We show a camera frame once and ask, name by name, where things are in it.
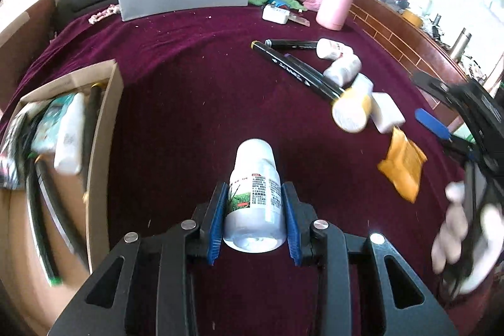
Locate white spray bottle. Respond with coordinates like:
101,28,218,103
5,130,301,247
54,93,85,176

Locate yellow tape roll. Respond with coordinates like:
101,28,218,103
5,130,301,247
331,88,372,133

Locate black marker purple cap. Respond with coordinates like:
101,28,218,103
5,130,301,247
250,40,348,102

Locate pink bead bracelet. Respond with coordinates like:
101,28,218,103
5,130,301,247
88,3,122,25

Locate white pill bottle red label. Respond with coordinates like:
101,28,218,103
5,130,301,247
316,38,354,61

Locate cardboard box tray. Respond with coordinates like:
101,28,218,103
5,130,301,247
1,60,123,335

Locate steel thermos flask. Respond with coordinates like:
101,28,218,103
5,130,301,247
449,27,472,62

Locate yellow foil packet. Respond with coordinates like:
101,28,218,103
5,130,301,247
378,127,427,204

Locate white bottle green label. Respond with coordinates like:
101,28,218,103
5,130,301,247
223,139,286,254

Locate white soap block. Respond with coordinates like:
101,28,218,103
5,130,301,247
371,92,406,134

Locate white charger adapter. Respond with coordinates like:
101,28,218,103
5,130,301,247
261,4,290,25

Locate black Chinese text pouch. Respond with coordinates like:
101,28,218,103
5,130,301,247
1,100,50,190

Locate brown snack wrapper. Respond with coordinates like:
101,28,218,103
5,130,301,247
288,13,310,27

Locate black marker yellow cap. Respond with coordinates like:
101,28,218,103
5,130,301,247
81,83,104,204

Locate teal tissue packet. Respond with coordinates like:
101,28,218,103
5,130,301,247
31,93,75,154

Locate black marker green cap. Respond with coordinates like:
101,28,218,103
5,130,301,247
26,157,62,287

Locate black marker grey cap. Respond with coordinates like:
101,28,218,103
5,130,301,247
264,39,318,50

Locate clear tube orange contents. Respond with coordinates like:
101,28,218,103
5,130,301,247
351,73,374,95

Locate white gloved right hand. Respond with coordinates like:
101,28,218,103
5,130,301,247
432,178,503,300

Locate brown wooden headboard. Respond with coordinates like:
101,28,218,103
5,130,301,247
347,0,470,125

